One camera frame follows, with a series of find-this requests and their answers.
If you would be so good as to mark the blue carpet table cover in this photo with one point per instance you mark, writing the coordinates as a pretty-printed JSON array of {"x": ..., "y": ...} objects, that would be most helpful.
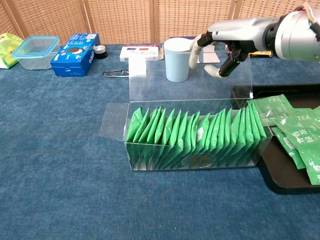
[{"x": 62, "y": 175}]

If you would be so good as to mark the transparent plastic box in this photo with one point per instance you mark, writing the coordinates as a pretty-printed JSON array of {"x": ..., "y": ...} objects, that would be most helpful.
[{"x": 112, "y": 120}]

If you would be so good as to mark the small black silver jar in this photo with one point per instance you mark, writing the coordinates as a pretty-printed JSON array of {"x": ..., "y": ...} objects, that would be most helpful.
[{"x": 100, "y": 52}]

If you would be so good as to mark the black plastic tray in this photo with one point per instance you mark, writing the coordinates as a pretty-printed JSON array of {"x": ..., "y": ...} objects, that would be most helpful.
[{"x": 282, "y": 177}]

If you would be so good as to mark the wicker folding screen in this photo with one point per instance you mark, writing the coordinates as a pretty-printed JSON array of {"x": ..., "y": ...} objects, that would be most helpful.
[{"x": 120, "y": 20}]

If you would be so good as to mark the blue-lidded clear food container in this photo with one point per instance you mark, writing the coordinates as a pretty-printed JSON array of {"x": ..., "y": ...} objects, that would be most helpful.
[{"x": 35, "y": 53}]

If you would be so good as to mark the row of green tea bags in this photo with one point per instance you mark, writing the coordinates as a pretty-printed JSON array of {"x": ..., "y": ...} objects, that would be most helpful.
[{"x": 175, "y": 140}]

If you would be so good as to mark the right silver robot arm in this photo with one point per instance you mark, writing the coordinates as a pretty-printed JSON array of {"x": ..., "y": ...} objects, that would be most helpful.
[{"x": 295, "y": 35}]

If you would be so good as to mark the green snack bag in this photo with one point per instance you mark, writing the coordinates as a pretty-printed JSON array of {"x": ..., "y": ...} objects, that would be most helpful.
[{"x": 8, "y": 50}]

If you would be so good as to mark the thin-framed eyeglasses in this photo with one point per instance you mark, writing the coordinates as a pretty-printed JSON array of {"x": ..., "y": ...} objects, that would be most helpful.
[{"x": 115, "y": 73}]

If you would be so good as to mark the white red blue card box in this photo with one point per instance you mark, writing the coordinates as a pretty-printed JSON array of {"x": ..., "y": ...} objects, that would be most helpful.
[{"x": 140, "y": 53}]

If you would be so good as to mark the brown orange snack pack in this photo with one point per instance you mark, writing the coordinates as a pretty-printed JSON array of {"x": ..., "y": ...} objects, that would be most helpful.
[{"x": 261, "y": 53}]

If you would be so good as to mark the green tea bag sachet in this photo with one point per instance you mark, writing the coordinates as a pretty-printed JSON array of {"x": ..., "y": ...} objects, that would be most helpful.
[
  {"x": 317, "y": 111},
  {"x": 313, "y": 162},
  {"x": 300, "y": 130},
  {"x": 272, "y": 110},
  {"x": 287, "y": 147}
]

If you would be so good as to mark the blue Oreo cookie box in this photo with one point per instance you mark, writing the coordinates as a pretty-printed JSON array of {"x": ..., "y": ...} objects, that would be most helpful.
[{"x": 72, "y": 57}]

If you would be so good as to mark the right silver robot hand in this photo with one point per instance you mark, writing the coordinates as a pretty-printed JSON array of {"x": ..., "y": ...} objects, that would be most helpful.
[{"x": 240, "y": 32}]

